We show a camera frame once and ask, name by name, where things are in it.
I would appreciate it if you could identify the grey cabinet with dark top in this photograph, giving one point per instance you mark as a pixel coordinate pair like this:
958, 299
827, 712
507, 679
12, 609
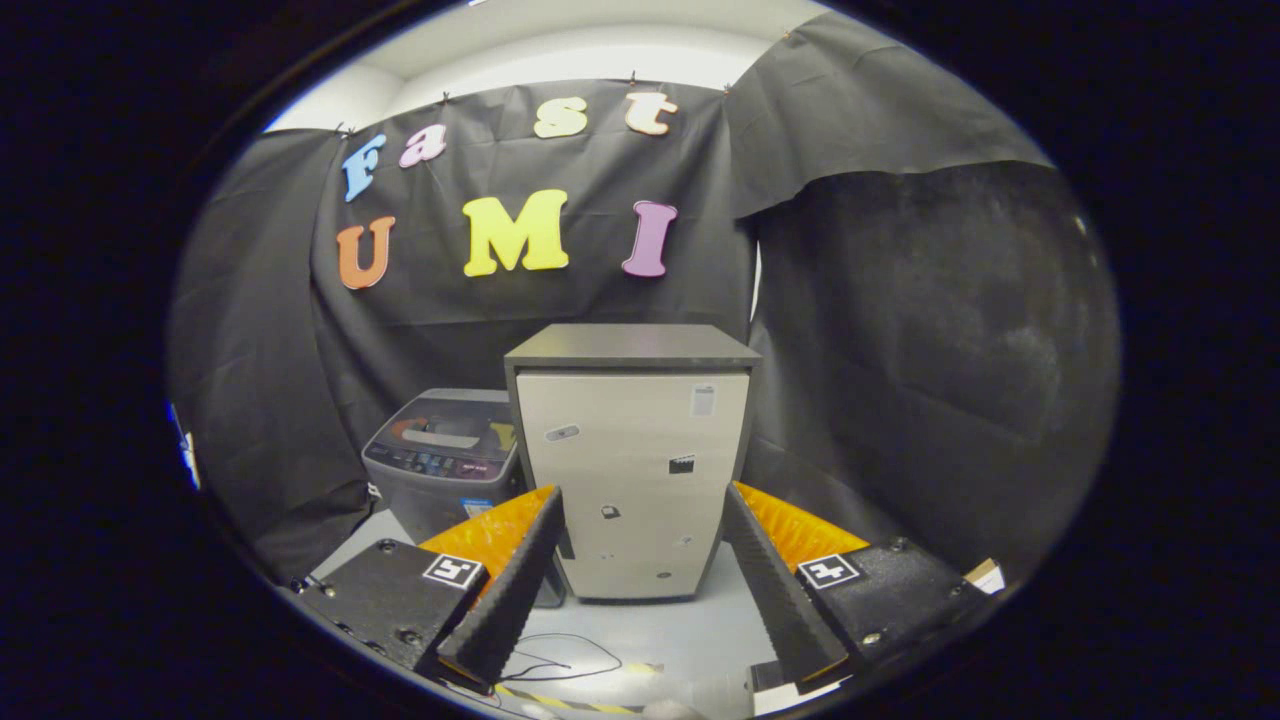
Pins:
630, 460

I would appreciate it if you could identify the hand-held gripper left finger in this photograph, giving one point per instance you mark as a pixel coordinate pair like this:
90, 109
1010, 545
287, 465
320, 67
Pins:
510, 590

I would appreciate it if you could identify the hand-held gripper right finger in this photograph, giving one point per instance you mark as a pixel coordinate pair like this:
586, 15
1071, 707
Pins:
770, 590

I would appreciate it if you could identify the blue white object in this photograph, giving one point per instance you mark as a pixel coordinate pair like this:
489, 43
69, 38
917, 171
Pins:
186, 450

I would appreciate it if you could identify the grey washing machine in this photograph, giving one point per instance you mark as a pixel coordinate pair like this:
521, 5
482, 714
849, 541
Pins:
440, 500

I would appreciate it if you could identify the yellow black floor tape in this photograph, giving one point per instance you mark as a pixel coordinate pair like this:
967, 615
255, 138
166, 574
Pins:
560, 700

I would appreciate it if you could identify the small cardboard box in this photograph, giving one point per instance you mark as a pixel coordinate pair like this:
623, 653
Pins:
985, 577

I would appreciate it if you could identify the black backdrop cloth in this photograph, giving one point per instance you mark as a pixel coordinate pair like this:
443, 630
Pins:
450, 325

